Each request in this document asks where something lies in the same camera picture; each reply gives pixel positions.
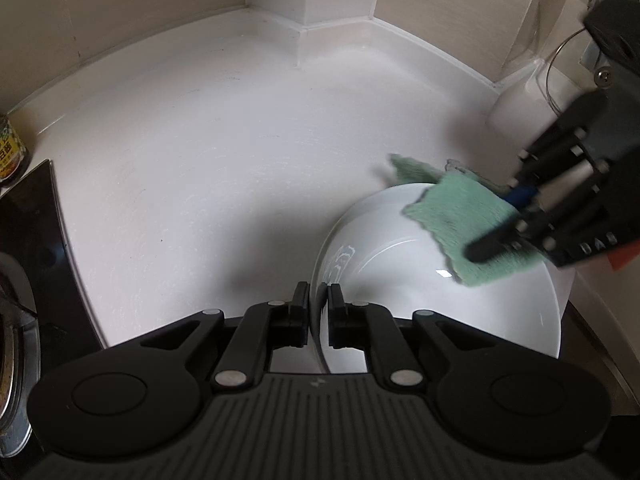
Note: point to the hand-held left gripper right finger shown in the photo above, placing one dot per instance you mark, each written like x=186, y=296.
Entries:
x=336, y=305

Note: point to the metal stove burner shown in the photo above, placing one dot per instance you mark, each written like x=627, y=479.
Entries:
x=15, y=340

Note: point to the black glass cooktop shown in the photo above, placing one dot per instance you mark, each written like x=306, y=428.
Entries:
x=37, y=230

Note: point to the yellow green labelled can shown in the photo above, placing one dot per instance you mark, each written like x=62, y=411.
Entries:
x=9, y=150

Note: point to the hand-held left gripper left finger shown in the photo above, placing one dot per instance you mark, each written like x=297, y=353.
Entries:
x=299, y=305

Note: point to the green cleaning cloth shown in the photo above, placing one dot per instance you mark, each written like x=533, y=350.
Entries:
x=465, y=212

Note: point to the white ceramic bowl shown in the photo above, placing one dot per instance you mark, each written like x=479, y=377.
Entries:
x=400, y=280

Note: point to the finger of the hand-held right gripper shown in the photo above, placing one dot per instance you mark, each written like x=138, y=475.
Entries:
x=505, y=245
x=550, y=165

